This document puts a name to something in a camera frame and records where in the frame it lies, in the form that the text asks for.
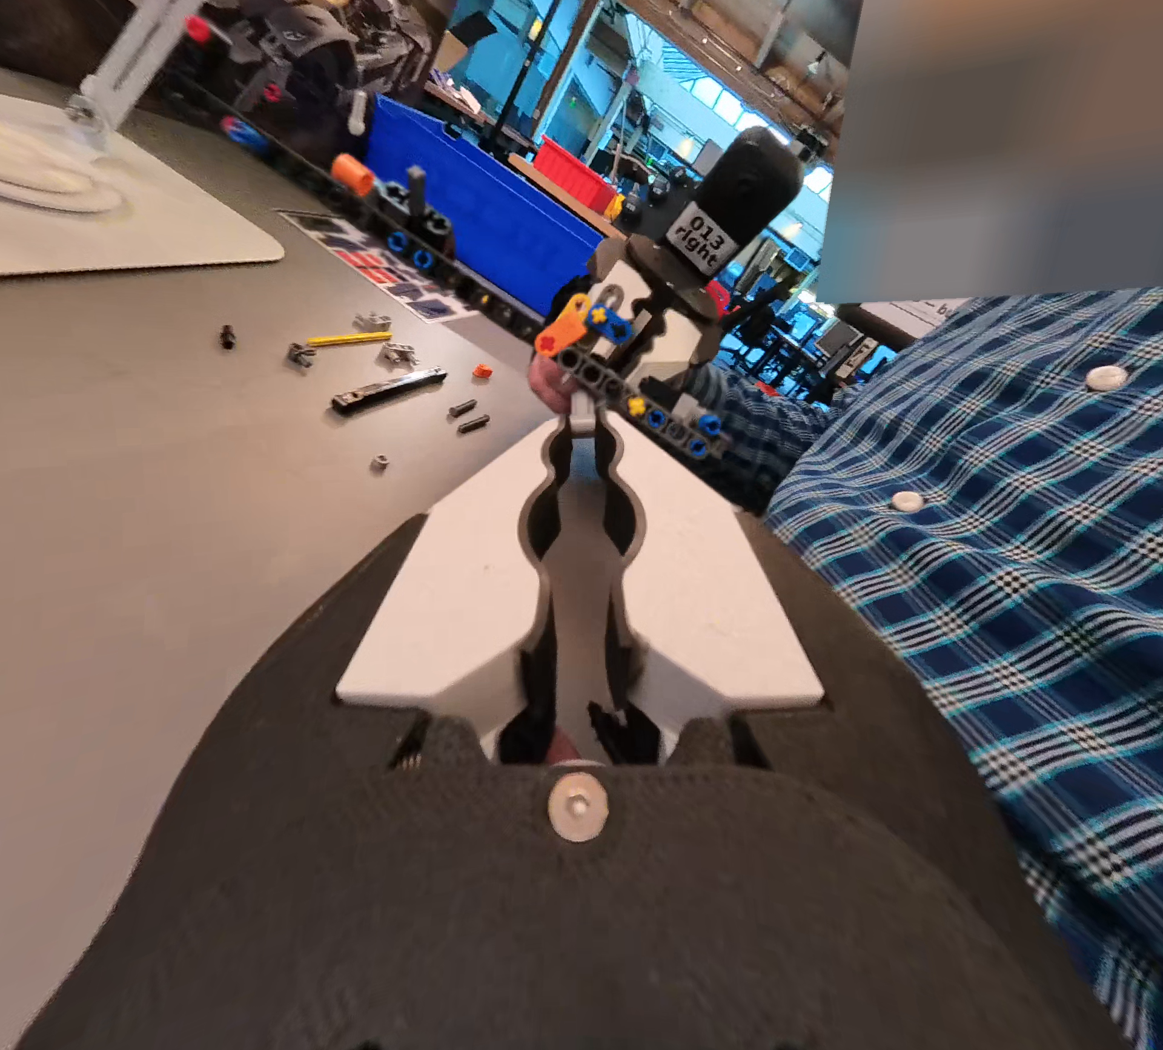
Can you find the person's right forearm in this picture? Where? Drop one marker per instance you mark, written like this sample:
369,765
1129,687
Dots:
765,431

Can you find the yellow lego axle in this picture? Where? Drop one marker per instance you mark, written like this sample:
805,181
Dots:
351,340

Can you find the white rounded board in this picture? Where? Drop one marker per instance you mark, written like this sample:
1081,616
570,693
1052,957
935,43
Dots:
160,226

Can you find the light grey lego cross connector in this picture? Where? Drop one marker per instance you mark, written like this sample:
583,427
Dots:
374,321
398,350

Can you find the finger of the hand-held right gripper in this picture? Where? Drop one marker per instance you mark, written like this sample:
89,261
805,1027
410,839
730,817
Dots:
674,346
612,283

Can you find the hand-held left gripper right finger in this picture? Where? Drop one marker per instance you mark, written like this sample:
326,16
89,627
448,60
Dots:
719,612

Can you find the dark grey lego angle connector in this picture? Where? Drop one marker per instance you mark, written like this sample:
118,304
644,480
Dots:
303,355

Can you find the lego sticker sheet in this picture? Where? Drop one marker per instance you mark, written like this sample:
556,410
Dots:
383,267

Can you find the black lego chassis assembly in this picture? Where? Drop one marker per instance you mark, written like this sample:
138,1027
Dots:
596,377

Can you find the clear acrylic stand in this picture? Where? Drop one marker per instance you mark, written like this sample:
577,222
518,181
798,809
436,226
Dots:
149,21

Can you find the black lego gear rack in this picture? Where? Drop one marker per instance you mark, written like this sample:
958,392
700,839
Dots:
388,391

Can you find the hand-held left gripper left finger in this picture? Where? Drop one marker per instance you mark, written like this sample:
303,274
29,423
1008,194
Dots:
445,612

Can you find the person's right hand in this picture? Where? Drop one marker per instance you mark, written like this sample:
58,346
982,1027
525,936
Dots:
548,387

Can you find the white paper sign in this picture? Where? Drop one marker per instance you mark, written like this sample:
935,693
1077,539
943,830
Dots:
900,321

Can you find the large blue storage bin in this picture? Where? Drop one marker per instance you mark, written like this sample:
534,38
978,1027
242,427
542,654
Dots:
490,194

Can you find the red storage bin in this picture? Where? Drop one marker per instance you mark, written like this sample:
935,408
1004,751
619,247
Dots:
570,173

